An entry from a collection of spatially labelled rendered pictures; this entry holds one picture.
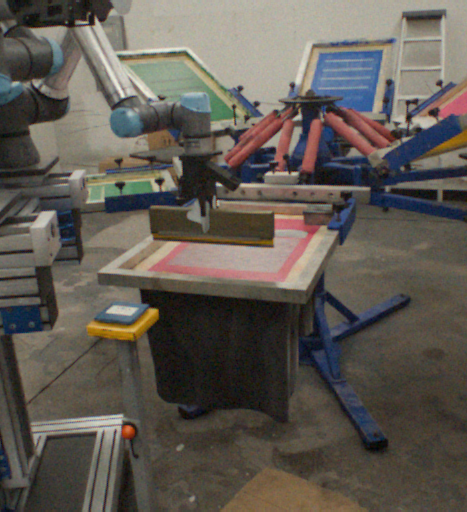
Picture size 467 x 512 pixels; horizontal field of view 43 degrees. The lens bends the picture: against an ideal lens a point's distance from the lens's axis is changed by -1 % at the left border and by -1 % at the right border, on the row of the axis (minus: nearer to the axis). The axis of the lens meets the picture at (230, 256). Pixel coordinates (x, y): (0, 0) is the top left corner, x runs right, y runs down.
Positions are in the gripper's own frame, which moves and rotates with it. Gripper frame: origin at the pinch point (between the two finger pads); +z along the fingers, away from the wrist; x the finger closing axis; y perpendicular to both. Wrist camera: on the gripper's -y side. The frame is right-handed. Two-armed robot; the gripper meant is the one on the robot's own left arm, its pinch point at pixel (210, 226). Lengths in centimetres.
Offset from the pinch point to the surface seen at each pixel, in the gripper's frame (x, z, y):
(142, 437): 32, 48, 10
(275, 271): -5.2, 13.9, -16.6
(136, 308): 29.1, 12.4, 8.8
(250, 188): -68, 6, 10
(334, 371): -99, 101, -18
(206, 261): -8.9, 14.0, 5.6
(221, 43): -459, -46, 162
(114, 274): 13.7, 10.8, 23.5
